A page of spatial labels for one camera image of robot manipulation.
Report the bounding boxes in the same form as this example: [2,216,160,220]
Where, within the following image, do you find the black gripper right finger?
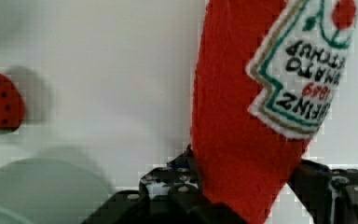
[288,160,358,224]

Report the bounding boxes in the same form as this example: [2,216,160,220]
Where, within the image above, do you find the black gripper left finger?
[81,147,247,224]

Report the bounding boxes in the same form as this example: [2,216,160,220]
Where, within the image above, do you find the red plush ketchup bottle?
[191,0,358,224]

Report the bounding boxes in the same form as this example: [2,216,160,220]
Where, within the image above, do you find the green mug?
[0,158,110,224]

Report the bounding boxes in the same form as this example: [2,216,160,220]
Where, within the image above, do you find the small red plush strawberry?
[0,74,26,133]

